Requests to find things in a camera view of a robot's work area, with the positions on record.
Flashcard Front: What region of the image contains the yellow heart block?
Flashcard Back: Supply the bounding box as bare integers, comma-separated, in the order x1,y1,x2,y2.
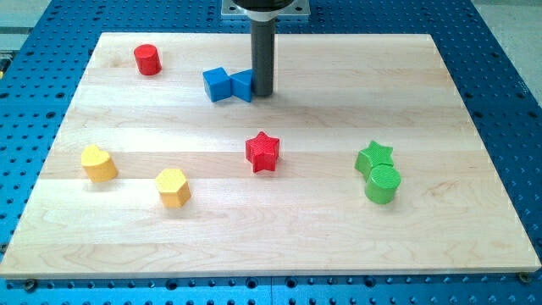
80,144,119,183

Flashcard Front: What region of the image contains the red star block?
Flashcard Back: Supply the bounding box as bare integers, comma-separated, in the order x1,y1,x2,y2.
246,131,279,173

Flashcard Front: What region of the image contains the red cylinder block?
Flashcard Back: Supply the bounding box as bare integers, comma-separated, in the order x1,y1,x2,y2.
134,44,162,75

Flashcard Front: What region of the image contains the yellow hexagon block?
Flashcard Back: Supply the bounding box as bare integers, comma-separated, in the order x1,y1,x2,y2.
155,169,191,208

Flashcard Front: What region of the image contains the blue cube block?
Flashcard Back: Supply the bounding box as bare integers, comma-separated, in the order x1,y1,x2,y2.
202,67,232,102

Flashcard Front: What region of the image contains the light wooden board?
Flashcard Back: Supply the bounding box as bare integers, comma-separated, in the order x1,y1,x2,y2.
1,32,540,279

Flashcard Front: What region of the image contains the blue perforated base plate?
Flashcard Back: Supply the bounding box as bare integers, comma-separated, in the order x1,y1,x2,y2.
1,0,541,304

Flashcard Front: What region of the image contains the silver metal mounting plate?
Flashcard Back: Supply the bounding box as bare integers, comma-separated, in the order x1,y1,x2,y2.
219,0,311,19

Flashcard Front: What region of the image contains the green star block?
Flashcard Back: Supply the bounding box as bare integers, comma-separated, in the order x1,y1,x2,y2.
354,141,395,180

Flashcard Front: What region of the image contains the blue triangle block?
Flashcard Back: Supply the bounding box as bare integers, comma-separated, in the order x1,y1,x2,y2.
230,69,252,103

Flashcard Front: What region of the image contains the green cylinder block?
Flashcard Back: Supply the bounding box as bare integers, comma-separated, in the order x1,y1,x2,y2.
365,164,401,204

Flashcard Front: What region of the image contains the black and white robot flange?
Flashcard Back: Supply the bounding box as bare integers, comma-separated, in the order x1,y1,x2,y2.
233,0,293,22

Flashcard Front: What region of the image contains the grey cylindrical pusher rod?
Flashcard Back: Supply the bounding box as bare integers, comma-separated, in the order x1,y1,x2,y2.
251,19,275,97

